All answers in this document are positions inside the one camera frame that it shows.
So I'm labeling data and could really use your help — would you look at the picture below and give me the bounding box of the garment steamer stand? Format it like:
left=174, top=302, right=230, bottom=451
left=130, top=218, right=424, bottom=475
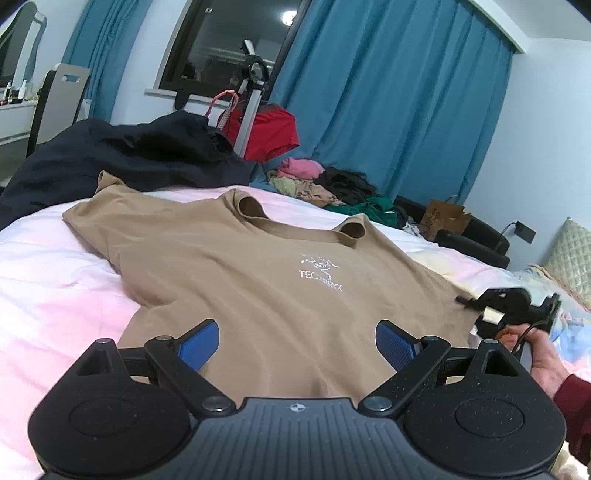
left=226, top=39, right=271, bottom=155

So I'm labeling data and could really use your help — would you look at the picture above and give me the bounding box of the quilted pillow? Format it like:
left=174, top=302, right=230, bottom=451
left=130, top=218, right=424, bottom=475
left=541, top=216, right=591, bottom=309

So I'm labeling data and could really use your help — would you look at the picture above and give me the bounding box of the person's right forearm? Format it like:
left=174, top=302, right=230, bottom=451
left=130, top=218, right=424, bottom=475
left=553, top=373, right=591, bottom=467

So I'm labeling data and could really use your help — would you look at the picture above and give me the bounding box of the tan printed T-shirt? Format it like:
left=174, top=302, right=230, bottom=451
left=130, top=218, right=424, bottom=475
left=62, top=171, right=483, bottom=402

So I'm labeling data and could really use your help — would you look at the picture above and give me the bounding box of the wide blue curtain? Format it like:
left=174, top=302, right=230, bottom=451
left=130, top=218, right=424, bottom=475
left=265, top=0, right=515, bottom=208

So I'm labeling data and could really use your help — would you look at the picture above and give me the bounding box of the person's right hand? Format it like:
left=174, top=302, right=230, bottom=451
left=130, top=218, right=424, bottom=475
left=498, top=323, right=571, bottom=400

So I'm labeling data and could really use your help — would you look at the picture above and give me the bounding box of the pale yellow garment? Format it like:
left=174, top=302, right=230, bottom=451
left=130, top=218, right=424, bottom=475
left=267, top=170, right=301, bottom=197

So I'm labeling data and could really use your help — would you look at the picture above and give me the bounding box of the green garment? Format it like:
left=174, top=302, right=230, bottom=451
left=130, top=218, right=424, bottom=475
left=323, top=196, right=398, bottom=228

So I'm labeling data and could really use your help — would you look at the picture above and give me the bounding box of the brown paper bag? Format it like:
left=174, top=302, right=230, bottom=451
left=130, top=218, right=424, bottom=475
left=421, top=195, right=472, bottom=241

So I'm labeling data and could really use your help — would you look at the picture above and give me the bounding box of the black sofa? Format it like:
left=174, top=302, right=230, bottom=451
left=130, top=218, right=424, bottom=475
left=392, top=195, right=512, bottom=269

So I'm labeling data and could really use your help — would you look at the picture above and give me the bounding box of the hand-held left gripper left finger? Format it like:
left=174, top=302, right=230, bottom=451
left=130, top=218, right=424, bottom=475
left=69, top=319, right=236, bottom=418

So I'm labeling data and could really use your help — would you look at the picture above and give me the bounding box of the black garment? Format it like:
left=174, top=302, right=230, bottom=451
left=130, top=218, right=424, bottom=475
left=0, top=111, right=257, bottom=232

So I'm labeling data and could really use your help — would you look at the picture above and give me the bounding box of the wavy vanity mirror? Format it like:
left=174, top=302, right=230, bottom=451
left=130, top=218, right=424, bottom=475
left=0, top=1, right=47, bottom=88

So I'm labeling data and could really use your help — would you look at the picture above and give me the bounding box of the red garment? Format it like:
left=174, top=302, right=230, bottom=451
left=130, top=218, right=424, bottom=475
left=226, top=104, right=300, bottom=162

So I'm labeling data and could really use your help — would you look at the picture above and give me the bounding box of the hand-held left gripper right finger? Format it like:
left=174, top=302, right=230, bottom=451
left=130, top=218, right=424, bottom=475
left=358, top=320, right=527, bottom=418

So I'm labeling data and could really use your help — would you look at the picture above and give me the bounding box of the black wall socket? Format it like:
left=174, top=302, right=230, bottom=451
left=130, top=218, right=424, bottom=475
left=501, top=220, right=537, bottom=244

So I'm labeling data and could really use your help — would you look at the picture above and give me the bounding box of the white vanity desk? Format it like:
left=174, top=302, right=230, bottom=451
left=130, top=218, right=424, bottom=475
left=0, top=99, right=40, bottom=185

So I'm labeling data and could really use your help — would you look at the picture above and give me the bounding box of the narrow blue curtain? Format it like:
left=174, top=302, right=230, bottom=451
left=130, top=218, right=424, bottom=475
left=60, top=0, right=155, bottom=123

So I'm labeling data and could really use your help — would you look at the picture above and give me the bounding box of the dark framed window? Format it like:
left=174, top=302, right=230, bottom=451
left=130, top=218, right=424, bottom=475
left=159, top=0, right=312, bottom=100

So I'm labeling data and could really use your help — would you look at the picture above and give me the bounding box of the pink clothes hanger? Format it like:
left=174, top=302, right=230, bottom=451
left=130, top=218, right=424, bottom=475
left=205, top=90, right=237, bottom=130

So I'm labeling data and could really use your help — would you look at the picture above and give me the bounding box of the beige garment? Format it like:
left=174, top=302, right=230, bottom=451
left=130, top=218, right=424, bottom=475
left=295, top=180, right=347, bottom=207

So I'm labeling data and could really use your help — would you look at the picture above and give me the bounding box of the pink garment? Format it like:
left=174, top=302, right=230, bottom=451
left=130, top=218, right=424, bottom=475
left=277, top=157, right=324, bottom=181

